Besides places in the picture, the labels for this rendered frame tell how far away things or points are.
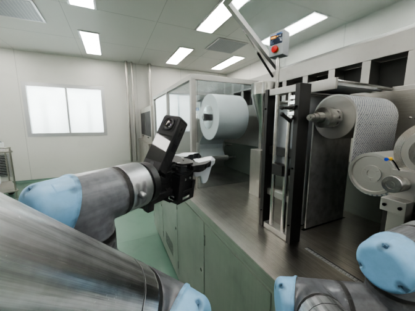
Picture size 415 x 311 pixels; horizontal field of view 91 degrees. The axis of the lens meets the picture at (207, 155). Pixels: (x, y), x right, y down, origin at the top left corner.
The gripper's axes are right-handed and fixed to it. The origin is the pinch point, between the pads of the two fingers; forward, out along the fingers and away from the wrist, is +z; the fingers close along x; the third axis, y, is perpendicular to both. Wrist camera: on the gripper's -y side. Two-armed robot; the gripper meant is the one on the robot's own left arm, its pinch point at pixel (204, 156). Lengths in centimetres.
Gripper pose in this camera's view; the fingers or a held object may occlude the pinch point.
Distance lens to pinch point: 51.3
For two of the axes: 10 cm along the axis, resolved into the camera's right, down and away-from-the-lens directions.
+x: 8.4, 2.2, -4.9
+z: 5.3, -1.3, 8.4
